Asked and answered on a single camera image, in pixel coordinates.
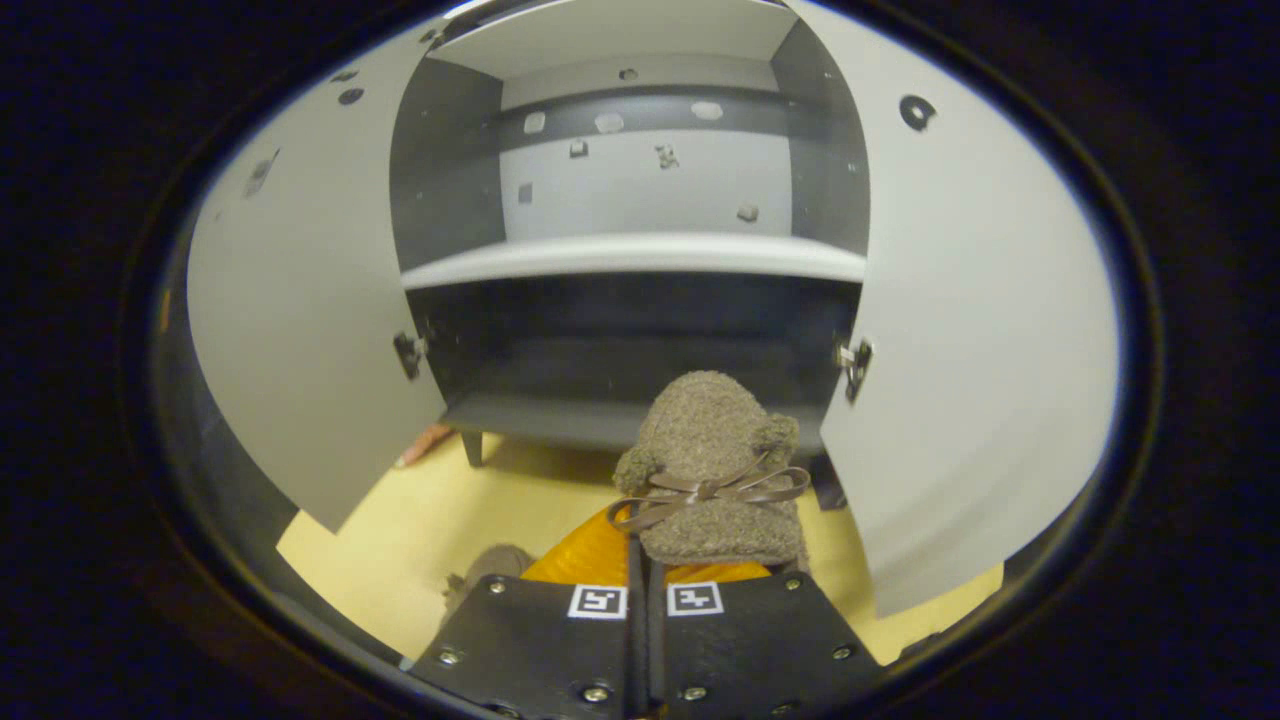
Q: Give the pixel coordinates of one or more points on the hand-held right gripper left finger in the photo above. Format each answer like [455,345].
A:
[540,650]

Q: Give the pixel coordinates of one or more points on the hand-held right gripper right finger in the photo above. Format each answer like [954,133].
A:
[750,650]

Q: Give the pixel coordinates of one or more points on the brown fuzzy shoe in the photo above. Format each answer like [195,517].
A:
[700,430]
[495,565]

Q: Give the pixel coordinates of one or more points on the white shoe cabinet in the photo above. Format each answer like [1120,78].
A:
[600,340]

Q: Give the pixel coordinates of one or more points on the white cabinet door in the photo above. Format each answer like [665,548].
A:
[980,300]
[300,300]

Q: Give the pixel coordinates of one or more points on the white cabinet shelf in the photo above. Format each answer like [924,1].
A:
[630,258]
[620,30]

